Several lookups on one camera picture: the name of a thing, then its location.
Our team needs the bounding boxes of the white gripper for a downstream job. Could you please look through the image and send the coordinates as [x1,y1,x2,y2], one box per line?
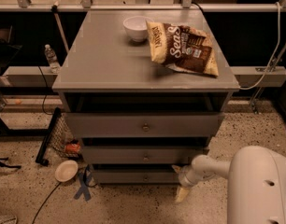
[172,164,201,203]

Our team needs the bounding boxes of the grey bottom drawer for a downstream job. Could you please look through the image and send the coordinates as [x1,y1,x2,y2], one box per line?
[93,170,179,184]

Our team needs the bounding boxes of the grey drawer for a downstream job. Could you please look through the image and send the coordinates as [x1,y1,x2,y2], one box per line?
[65,113,224,138]
[93,170,179,184]
[81,146,207,164]

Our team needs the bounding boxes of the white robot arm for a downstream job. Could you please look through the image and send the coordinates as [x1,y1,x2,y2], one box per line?
[173,146,286,224]

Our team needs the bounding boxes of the grey top drawer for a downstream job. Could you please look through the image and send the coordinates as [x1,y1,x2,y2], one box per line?
[65,113,224,138]

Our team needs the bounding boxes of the grey middle drawer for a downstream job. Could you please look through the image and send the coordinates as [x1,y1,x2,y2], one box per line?
[81,146,207,164]

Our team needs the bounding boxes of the grey drawer cabinet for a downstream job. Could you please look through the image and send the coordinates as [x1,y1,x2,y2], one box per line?
[53,9,239,173]

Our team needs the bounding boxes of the orange can in basket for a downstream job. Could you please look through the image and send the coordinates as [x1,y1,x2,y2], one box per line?
[64,144,80,154]

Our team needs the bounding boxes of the black mesh basket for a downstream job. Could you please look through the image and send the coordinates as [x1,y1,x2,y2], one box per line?
[36,108,80,166]

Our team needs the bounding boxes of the brown chip bag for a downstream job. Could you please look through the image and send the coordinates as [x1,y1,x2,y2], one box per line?
[147,21,219,77]

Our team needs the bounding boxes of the white bowl on cabinet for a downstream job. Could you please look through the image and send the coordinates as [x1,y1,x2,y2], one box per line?
[123,16,153,42]

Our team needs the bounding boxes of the clear plastic water bottle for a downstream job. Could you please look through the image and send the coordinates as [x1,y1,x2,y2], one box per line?
[45,44,61,74]

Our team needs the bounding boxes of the black floor cable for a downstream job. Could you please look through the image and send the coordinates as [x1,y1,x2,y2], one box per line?
[31,181,63,224]

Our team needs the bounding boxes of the white hanging cable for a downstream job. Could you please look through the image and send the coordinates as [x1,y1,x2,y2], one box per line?
[238,1,282,91]

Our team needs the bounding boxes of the black strap on floor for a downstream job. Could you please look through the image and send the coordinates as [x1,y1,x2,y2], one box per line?
[0,157,22,170]

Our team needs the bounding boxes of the grey metal rail frame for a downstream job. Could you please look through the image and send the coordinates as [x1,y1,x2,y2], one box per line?
[0,0,286,89]

